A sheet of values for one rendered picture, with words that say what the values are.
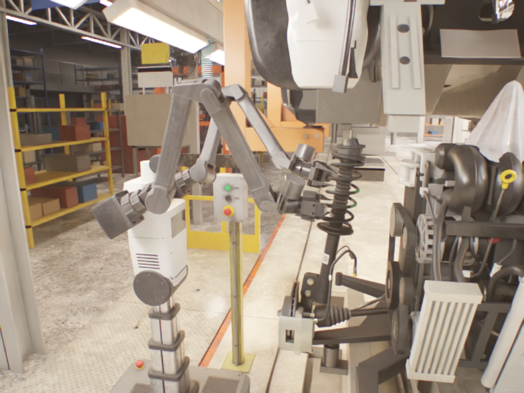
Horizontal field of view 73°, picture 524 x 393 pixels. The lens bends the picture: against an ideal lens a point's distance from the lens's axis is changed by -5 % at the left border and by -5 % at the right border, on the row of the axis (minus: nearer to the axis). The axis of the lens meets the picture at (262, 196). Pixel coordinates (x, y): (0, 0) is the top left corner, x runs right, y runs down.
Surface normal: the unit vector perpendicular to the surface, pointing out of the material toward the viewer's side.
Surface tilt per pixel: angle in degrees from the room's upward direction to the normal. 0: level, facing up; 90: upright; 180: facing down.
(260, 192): 104
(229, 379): 0
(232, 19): 90
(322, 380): 0
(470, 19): 132
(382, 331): 8
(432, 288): 16
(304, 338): 92
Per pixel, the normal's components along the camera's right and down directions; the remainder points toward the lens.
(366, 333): -0.14, -0.97
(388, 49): -0.17, -0.34
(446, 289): -0.05, -0.87
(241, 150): 0.04, 0.46
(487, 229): -0.20, 0.22
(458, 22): -0.17, 0.76
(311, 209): -0.87, -0.02
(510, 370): -0.19, 0.48
